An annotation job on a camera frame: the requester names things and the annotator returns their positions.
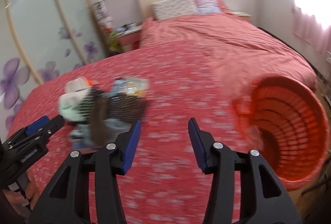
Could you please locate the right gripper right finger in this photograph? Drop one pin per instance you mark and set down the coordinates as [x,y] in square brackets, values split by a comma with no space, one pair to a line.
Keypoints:
[263,199]

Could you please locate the mint white sock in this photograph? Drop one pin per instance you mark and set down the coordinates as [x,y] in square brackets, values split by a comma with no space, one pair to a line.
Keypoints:
[69,105]

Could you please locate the plush toy display tube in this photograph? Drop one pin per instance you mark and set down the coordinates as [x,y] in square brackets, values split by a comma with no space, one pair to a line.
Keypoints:
[106,25]

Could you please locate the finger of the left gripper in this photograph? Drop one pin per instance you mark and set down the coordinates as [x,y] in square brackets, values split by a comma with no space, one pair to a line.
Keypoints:
[37,125]

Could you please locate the orange plastic laundry basket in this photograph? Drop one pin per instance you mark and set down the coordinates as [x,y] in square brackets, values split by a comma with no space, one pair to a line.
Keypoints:
[283,119]

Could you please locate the dark brown shoe insole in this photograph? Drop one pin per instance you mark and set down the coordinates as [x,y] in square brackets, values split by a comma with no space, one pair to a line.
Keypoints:
[98,129]

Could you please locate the floral white pillow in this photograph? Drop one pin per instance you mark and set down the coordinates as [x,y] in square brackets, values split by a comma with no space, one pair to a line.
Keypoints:
[168,9]

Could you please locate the snack wrapper packet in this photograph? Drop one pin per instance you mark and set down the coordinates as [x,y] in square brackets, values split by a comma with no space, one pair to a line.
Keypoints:
[136,86]

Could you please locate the floral glass wardrobe door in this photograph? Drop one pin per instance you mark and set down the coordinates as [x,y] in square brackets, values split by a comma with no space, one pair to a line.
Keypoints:
[41,40]

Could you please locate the red floral tablecloth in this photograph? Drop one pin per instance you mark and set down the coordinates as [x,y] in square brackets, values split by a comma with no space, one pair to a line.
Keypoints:
[164,184]

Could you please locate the red white paper cup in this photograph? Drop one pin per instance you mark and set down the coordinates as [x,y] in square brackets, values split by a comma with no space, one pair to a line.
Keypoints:
[79,84]

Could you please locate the pink window curtain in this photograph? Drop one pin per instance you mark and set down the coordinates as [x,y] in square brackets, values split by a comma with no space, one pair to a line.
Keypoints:
[312,23]

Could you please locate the pink striped pillow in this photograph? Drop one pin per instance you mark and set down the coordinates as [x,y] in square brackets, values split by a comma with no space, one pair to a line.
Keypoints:
[208,7]

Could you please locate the blue hand cream tube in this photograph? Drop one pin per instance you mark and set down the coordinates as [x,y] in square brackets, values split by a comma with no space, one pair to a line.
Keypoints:
[119,86]

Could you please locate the grey blue sock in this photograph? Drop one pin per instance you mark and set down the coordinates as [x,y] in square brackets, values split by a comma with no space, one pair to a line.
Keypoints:
[81,136]

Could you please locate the salmon pink bed duvet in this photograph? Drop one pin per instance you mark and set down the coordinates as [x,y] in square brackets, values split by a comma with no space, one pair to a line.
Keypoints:
[237,52]

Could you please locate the right nightstand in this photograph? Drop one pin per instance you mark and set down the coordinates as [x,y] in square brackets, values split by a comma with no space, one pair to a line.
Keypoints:
[242,15]

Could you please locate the pink left nightstand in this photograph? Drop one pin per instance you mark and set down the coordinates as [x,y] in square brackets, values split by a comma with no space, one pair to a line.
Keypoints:
[130,39]

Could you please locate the black foam net sleeve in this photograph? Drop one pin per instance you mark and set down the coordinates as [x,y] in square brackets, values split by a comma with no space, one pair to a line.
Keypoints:
[119,106]

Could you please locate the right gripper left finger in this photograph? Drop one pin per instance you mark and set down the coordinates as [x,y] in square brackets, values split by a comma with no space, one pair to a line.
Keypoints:
[66,197]

